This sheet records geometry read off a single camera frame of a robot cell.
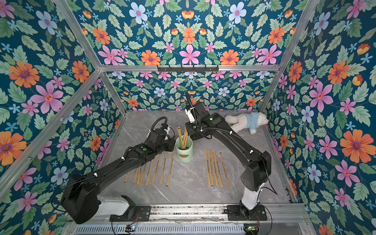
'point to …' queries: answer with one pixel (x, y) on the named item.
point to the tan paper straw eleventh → (215, 169)
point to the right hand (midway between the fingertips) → (193, 124)
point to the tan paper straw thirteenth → (224, 170)
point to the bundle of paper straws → (184, 141)
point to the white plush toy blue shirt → (249, 121)
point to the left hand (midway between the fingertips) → (175, 140)
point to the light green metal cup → (184, 155)
